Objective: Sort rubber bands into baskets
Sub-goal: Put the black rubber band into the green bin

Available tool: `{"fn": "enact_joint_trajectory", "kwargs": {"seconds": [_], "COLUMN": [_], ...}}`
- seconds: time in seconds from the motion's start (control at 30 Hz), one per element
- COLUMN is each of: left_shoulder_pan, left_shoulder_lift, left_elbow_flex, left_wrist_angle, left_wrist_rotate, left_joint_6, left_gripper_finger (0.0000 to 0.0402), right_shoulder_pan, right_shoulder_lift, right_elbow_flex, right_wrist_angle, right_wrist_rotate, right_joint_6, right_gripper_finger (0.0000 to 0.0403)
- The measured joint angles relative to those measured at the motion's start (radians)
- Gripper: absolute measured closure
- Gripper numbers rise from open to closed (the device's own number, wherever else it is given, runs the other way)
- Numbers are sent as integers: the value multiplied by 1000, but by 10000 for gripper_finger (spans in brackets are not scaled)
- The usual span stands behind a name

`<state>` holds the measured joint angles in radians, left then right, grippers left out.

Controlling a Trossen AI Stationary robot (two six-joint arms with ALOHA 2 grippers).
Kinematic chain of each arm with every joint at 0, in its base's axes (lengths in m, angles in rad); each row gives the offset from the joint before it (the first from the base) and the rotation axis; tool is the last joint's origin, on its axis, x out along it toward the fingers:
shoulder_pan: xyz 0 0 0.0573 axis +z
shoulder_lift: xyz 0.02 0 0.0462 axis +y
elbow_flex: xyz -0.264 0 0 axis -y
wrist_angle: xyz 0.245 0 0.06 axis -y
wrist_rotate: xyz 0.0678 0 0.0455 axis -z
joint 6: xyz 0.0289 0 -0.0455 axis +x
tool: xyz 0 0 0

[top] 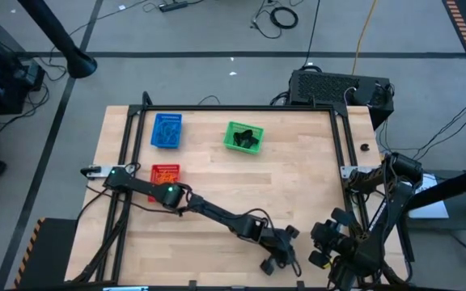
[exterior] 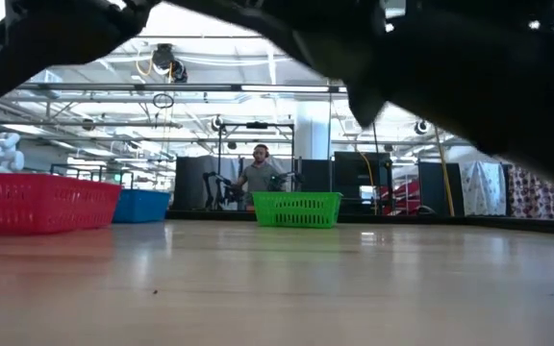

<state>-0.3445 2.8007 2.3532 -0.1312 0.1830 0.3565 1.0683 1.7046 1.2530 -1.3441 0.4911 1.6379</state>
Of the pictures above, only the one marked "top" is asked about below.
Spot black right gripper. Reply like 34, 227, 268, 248
307, 207, 359, 270

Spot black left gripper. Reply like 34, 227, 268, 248
256, 224, 301, 277

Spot green plastic basket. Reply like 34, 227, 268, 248
222, 120, 265, 156

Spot white printed paper sheet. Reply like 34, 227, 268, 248
409, 172, 451, 221

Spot dark side table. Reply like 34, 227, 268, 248
394, 167, 466, 234

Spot red plastic basket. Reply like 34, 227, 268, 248
150, 163, 182, 203

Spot black computer case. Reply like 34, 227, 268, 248
288, 69, 396, 130

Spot blue plastic basket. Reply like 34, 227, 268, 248
150, 112, 184, 150

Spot black hazard-striped floor mat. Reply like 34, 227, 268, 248
12, 217, 79, 291

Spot black power strip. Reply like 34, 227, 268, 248
159, 1, 189, 13

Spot black round-base pole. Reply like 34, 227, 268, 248
16, 0, 99, 80

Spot black diagonal frame beam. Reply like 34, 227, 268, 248
406, 160, 466, 214

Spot thin black floor cable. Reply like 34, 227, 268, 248
417, 104, 466, 162
413, 94, 466, 158

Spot yellow cable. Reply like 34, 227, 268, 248
352, 0, 379, 77

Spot long black floor cable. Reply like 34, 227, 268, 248
302, 0, 322, 69

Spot coiled black cable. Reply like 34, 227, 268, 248
269, 6, 300, 31

